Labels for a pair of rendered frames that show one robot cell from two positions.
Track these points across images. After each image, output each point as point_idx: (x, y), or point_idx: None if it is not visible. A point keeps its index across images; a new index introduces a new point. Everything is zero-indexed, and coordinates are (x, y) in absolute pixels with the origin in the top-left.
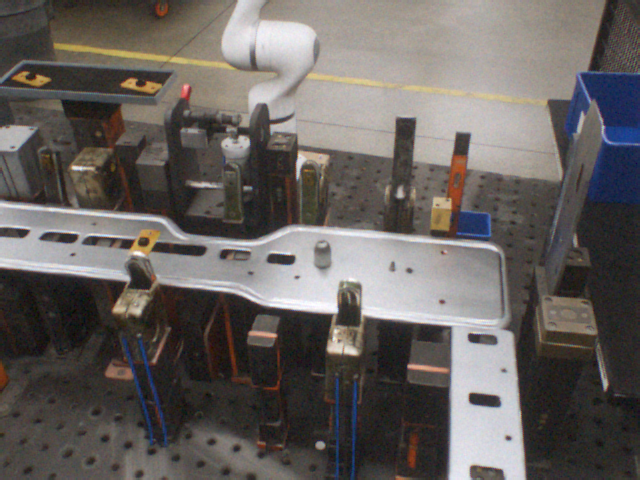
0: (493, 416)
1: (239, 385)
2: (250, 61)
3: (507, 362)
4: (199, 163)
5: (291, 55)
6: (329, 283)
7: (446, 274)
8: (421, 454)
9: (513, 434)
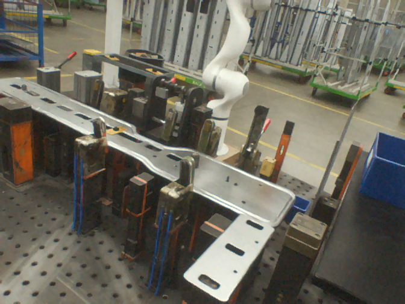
0: (234, 258)
1: None
2: (212, 84)
3: (261, 239)
4: None
5: (231, 85)
6: None
7: (255, 193)
8: None
9: (239, 271)
